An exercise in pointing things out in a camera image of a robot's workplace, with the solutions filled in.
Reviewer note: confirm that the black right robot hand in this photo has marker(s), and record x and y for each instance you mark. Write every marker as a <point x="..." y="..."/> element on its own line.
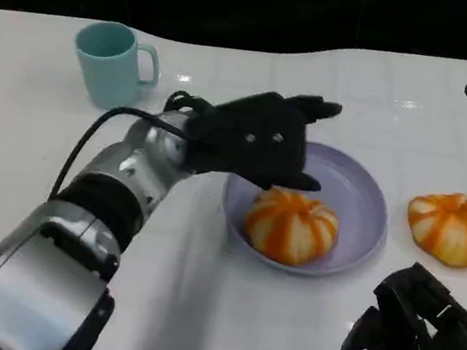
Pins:
<point x="432" y="342"/>

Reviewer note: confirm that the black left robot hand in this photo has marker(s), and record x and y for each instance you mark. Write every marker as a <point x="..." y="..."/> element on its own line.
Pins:
<point x="325" y="109"/>

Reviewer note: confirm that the orange white toy bread roll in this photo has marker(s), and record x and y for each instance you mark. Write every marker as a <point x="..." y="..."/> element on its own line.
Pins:
<point x="291" y="231"/>
<point x="454" y="232"/>

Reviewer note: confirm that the lilac plate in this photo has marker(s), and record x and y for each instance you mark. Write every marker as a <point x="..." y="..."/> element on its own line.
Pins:
<point x="355" y="209"/>

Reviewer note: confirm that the pale green mug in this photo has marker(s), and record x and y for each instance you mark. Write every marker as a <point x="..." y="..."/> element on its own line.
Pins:
<point x="106" y="72"/>

